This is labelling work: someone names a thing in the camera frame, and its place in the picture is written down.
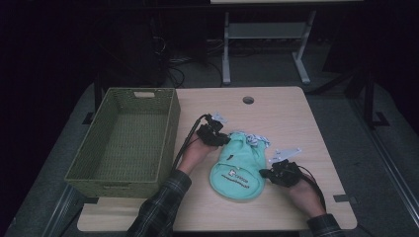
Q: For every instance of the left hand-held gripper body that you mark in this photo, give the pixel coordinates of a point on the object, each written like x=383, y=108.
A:
x=210, y=133

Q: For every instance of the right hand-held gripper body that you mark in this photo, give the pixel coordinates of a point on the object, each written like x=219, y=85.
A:
x=286, y=173

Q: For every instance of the mint green baby hat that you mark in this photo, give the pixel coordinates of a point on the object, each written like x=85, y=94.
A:
x=237, y=168

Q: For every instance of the green woven basket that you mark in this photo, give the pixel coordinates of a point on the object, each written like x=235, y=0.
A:
x=99, y=158

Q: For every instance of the person's left hand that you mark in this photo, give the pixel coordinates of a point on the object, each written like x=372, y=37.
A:
x=196, y=154

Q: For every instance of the person's right hand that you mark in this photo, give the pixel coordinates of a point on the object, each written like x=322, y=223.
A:
x=306, y=197

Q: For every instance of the grey tape strip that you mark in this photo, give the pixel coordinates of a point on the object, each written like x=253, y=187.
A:
x=344, y=198

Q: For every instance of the black metal stand leg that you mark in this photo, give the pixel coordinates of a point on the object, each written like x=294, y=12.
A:
x=97, y=95
x=369, y=98

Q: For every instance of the white metal stand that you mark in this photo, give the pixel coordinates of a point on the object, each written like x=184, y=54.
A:
x=267, y=31

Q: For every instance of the aluminium rail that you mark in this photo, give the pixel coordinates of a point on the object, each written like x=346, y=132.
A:
x=61, y=210
x=388, y=164

